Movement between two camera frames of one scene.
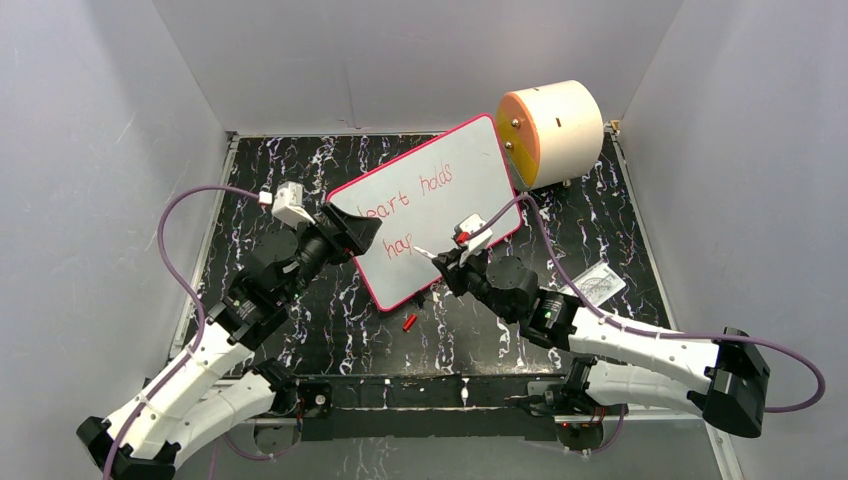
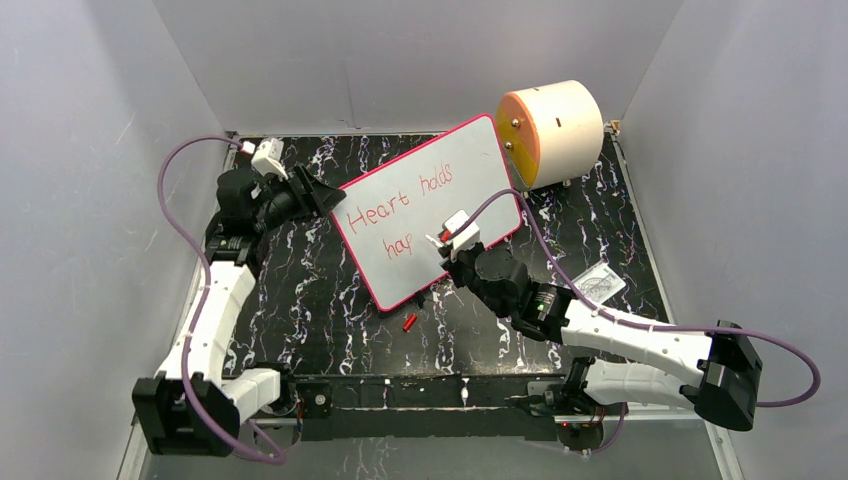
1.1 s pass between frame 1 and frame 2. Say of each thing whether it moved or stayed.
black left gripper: moved
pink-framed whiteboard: stayed
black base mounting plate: stayed
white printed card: stayed
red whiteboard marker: moved
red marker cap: stayed
